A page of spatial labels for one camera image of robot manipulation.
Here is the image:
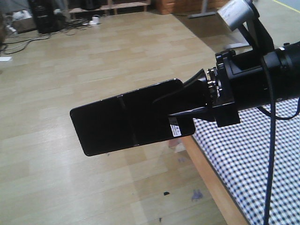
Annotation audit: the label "black white checkered bed sheet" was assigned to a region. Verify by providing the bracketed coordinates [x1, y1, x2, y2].
[194, 98, 300, 225]

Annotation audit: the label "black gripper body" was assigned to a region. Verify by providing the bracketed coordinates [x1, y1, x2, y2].
[211, 50, 270, 127]

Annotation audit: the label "white floor power adapters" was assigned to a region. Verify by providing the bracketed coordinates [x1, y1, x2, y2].
[89, 15, 101, 25]

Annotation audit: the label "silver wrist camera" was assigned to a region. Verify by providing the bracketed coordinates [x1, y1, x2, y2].
[217, 0, 260, 31]

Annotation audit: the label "black braided camera cable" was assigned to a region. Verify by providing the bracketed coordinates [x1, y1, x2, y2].
[243, 23, 300, 225]

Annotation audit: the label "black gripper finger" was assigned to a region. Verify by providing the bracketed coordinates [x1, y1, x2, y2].
[166, 105, 215, 122]
[153, 69, 207, 110]

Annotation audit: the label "black computer tower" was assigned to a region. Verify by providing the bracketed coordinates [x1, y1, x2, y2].
[27, 0, 65, 34]

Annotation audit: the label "black foldable smartphone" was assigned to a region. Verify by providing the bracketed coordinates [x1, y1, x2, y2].
[70, 79, 195, 157]

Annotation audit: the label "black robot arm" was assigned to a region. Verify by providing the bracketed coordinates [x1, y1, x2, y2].
[153, 43, 300, 127]

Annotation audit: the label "wooden bed frame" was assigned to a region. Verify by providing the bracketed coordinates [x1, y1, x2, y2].
[181, 136, 248, 225]

